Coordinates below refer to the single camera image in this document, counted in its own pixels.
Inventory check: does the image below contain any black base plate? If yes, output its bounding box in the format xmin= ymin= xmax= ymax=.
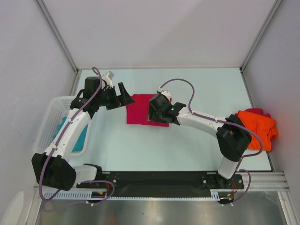
xmin=76 ymin=170 xmax=245 ymax=198

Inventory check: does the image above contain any teal t shirt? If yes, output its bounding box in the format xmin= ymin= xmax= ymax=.
xmin=52 ymin=117 xmax=88 ymax=153

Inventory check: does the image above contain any orange t shirt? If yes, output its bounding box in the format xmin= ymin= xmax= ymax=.
xmin=236 ymin=110 xmax=278 ymax=152

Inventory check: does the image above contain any aluminium rail frame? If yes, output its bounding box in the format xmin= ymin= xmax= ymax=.
xmin=42 ymin=169 xmax=285 ymax=191

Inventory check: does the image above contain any magenta t shirt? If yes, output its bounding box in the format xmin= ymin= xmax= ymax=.
xmin=126 ymin=94 xmax=169 ymax=127

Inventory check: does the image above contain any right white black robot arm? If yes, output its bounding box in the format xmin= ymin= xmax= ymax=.
xmin=148 ymin=93 xmax=252 ymax=188

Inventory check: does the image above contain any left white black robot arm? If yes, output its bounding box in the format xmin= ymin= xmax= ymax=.
xmin=31 ymin=72 xmax=135 ymax=191

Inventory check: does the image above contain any slotted white cable duct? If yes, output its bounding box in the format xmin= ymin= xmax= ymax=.
xmin=53 ymin=190 xmax=220 ymax=201

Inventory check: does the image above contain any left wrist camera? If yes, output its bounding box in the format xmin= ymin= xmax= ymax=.
xmin=102 ymin=71 xmax=114 ymax=87

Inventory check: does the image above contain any white plastic laundry basket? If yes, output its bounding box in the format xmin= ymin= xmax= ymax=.
xmin=32 ymin=96 xmax=92 ymax=157

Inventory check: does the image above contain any dark pink t shirt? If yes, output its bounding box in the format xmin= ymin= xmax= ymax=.
xmin=245 ymin=108 xmax=271 ymax=118

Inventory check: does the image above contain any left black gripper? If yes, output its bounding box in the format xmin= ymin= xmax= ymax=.
xmin=96 ymin=82 xmax=135 ymax=110

